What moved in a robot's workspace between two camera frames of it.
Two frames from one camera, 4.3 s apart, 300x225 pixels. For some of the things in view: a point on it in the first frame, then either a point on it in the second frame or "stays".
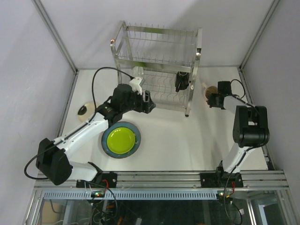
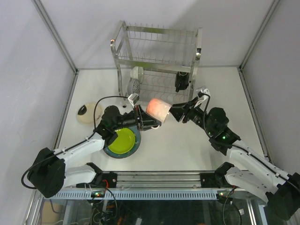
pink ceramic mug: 209,89 -> 158,108
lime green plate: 121,140 stays
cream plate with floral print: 86,112 stays
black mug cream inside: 182,80 stays
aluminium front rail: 174,180 stays
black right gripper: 213,100 -> 183,114
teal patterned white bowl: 138,71 stays
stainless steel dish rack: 165,60 stays
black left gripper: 144,103 -> 140,118
